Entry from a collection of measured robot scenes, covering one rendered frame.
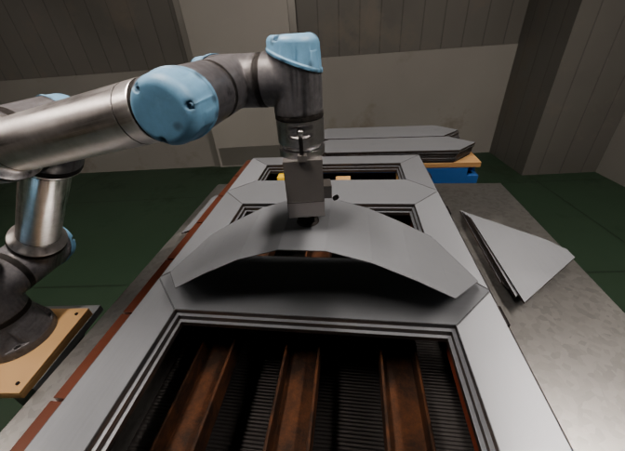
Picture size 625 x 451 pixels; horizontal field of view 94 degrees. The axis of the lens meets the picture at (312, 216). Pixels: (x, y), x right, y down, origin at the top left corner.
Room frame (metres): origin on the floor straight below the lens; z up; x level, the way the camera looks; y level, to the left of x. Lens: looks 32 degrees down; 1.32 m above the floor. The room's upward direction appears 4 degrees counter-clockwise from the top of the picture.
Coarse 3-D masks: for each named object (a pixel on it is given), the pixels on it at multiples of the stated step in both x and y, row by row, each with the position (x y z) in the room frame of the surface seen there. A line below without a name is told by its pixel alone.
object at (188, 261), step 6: (198, 246) 0.57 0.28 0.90; (192, 252) 0.56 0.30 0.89; (198, 252) 0.53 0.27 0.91; (186, 258) 0.54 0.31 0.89; (192, 258) 0.52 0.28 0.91; (180, 264) 0.53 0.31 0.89; (186, 264) 0.50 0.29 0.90; (180, 270) 0.49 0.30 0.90; (186, 270) 0.47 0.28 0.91; (174, 276) 0.48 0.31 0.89; (180, 276) 0.46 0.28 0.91; (174, 282) 0.45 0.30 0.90
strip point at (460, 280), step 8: (432, 240) 0.50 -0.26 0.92; (440, 248) 0.48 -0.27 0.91; (440, 256) 0.45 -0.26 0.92; (448, 256) 0.47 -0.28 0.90; (448, 264) 0.43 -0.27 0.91; (456, 264) 0.44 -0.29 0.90; (448, 272) 0.41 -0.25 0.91; (456, 272) 0.42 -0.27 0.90; (464, 272) 0.43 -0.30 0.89; (448, 280) 0.38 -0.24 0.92; (456, 280) 0.39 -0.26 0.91; (464, 280) 0.40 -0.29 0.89; (472, 280) 0.41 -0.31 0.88; (456, 288) 0.37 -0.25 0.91; (464, 288) 0.38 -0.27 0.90; (456, 296) 0.35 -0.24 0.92
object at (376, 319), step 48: (192, 288) 0.48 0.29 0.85; (240, 288) 0.47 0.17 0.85; (288, 288) 0.46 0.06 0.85; (336, 288) 0.45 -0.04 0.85; (384, 288) 0.44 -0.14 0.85; (480, 288) 0.42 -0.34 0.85; (384, 336) 0.34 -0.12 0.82; (432, 336) 0.33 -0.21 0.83; (144, 384) 0.28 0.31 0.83; (480, 432) 0.18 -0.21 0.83
